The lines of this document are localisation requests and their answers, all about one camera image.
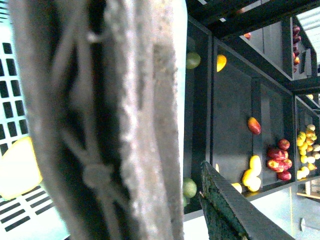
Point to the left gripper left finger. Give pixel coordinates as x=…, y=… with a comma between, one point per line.
x=100, y=85

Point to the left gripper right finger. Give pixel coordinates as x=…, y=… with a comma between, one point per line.
x=229, y=215

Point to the yellow lemon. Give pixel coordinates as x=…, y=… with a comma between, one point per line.
x=19, y=170

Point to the light blue plastic basket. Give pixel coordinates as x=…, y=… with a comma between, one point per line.
x=31, y=216

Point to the green avocado near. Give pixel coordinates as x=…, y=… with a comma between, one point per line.
x=189, y=188

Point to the green avocado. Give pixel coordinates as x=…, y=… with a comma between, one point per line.
x=193, y=60
x=189, y=188

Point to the green avocado middle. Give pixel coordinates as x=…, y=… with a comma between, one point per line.
x=193, y=60

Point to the dark wooden display stand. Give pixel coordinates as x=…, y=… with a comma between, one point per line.
x=246, y=101

